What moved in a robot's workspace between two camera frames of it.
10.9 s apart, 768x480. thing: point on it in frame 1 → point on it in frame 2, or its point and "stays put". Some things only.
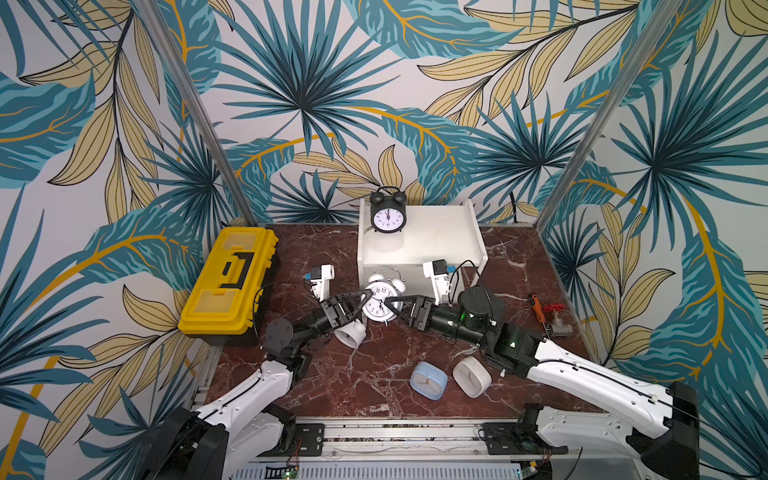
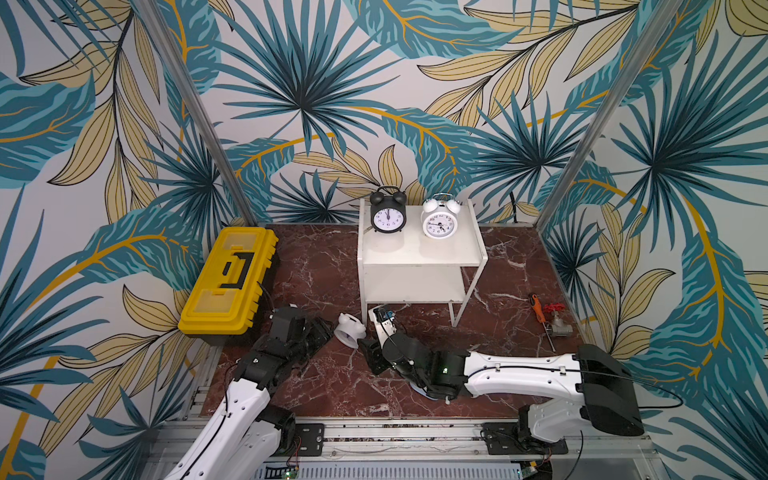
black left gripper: [337, 309] → [317, 328]
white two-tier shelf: [450, 236] stays put
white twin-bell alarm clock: [386, 284] → [440, 216]
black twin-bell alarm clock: [388, 209] stays put
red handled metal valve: [557, 326] stays put
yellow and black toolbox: [226, 299] stays put
